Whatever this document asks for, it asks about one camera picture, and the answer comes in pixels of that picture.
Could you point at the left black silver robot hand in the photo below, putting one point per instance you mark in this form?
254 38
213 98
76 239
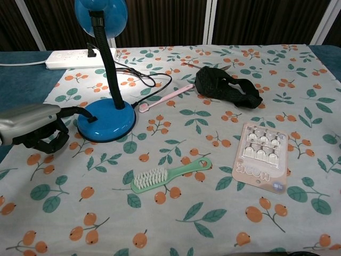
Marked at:
29 118

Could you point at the blue gooseneck desk lamp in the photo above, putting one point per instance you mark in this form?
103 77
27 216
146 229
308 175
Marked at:
109 120

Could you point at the white power strip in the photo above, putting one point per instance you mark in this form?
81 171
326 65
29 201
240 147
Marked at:
69 60

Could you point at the pink toothbrush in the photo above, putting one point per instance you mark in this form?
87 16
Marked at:
165 98

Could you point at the green scrubbing brush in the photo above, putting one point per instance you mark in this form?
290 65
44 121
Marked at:
173 172

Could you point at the dark ribbed partition screen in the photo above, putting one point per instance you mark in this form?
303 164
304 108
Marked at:
165 21

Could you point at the floral fruit-print tablecloth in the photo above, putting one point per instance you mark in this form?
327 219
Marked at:
186 218

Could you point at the pink adhesive hook package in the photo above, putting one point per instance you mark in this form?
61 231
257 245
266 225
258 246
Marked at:
262 157

